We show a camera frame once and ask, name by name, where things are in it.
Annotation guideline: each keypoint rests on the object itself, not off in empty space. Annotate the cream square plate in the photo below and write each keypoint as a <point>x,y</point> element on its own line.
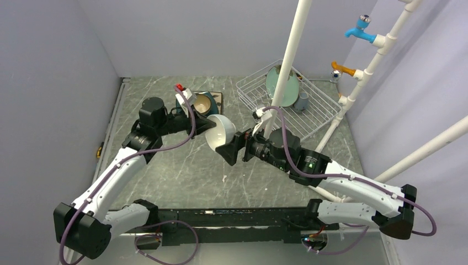
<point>219,99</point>

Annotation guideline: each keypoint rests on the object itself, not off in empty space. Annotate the orange faucet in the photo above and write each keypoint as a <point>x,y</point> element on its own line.
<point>338,70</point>

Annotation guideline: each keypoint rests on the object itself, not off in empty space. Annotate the mint green flower plate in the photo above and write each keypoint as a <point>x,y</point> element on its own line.
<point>291,92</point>

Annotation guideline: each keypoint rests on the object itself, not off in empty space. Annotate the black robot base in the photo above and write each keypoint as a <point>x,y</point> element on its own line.
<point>234,225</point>

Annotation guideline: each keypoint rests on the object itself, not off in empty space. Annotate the blue faucet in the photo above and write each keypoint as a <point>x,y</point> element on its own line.
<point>359,30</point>

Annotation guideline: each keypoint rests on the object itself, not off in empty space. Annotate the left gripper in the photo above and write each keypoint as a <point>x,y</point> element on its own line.
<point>202,124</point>

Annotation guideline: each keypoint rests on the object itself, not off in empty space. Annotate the beige patterned bowl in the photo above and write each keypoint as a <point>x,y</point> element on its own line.
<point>202,104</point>

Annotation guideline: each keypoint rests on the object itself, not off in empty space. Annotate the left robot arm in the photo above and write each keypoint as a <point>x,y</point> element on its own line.
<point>86,225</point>

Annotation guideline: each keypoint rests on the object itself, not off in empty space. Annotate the white ceramic bowl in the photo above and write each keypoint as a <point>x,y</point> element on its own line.
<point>222,133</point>

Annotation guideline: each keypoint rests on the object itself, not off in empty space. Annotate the teal square plate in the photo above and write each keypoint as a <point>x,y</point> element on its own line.
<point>214,106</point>

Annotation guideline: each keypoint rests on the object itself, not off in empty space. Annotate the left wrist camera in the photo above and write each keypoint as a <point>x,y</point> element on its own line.
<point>185,97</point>

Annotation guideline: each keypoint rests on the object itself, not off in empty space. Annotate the white pvc pipe frame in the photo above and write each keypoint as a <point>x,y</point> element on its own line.
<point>384,44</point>

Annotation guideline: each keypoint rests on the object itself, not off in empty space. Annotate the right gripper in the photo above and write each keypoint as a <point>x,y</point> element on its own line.
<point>229,150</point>

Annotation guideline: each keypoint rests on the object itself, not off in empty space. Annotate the white wire dish rack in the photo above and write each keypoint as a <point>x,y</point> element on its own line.
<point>320,111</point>

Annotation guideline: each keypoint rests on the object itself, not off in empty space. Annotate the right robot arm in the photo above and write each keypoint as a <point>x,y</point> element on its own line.
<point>387,207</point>

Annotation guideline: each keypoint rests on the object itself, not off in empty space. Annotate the blue patterned mug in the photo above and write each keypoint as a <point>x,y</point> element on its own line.
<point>301,103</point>

